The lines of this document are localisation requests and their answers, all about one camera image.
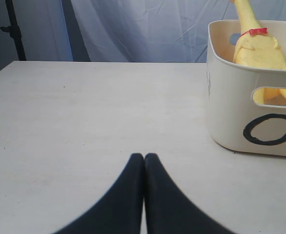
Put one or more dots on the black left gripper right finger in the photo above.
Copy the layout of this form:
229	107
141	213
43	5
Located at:
168	210

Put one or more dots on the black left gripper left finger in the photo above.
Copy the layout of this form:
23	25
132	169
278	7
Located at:
119	211

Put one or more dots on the cream bin marked O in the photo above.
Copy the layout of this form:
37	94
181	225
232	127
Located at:
234	120

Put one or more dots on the blue backdrop cloth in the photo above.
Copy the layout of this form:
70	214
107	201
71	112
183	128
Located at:
118	30

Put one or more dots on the yellow rubber chicken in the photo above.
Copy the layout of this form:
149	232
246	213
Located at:
257	48

